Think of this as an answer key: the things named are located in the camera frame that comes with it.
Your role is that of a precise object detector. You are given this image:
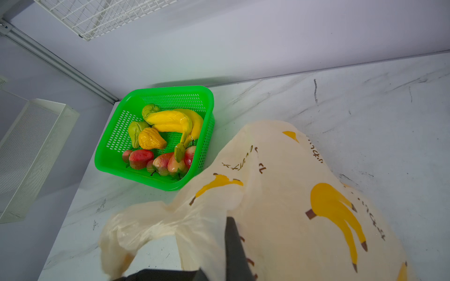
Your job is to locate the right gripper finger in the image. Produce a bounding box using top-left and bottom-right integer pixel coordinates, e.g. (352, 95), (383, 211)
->
(191, 216), (255, 281)

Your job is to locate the banana print plastic bag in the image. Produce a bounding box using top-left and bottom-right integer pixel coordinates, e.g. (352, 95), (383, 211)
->
(99, 121), (416, 281)

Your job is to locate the red fake apple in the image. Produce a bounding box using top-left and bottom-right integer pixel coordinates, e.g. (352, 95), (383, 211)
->
(184, 146), (196, 169)

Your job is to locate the pink fake peach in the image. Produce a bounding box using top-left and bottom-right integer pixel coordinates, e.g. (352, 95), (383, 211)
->
(152, 152), (174, 176)

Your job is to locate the red fake strawberry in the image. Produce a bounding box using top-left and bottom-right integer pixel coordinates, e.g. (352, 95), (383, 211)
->
(128, 149), (154, 170)

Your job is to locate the orange fake fruit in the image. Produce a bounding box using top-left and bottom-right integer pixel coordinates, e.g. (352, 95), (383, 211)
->
(138, 128), (167, 150)

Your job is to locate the green fake pear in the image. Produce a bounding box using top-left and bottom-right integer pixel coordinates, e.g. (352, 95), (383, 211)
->
(128, 121), (150, 149)
(142, 104), (161, 120)

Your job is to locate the green plastic basket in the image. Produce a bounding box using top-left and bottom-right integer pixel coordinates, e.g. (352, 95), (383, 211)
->
(94, 85), (215, 191)

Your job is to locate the lower white mesh shelf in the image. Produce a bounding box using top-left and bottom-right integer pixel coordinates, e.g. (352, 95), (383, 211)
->
(1, 99), (80, 224)

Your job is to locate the white wire wall basket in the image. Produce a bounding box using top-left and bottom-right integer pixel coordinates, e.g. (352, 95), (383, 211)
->
(36, 0), (177, 41)

